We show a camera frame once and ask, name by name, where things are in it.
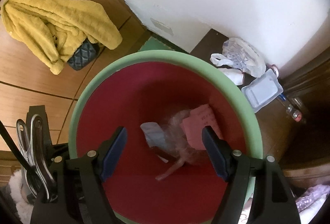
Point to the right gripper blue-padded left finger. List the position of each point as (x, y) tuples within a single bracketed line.
[(96, 167)]

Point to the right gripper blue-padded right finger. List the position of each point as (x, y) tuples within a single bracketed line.
[(234, 168)]

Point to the pink paper receipts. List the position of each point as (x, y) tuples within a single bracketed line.
[(193, 125)]

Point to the clear plastic bag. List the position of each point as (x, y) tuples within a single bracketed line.
[(179, 147)]

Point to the red bin with green rim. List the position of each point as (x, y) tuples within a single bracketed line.
[(141, 92)]

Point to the clear plastic blister tray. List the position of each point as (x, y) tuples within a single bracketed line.
[(263, 90)]

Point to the white tissue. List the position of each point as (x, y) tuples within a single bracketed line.
[(235, 75)]

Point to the metal spring clamp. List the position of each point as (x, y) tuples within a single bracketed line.
[(36, 173)]

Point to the dark wooden headboard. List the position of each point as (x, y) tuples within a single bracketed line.
[(298, 89)]

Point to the dark wooden nightstand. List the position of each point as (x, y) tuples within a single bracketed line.
[(257, 115)]

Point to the small clear plastic bottle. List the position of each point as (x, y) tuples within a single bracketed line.
[(289, 108)]

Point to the black quilted handbag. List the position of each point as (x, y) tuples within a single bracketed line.
[(85, 54)]

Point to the white printed plastic bag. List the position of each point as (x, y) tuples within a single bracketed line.
[(238, 54)]

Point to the yellow fleece jacket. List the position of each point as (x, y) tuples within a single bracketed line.
[(54, 29)]

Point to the green pink foam floor mat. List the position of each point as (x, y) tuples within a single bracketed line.
[(156, 42)]

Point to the white wall power socket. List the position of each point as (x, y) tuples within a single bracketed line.
[(162, 26)]

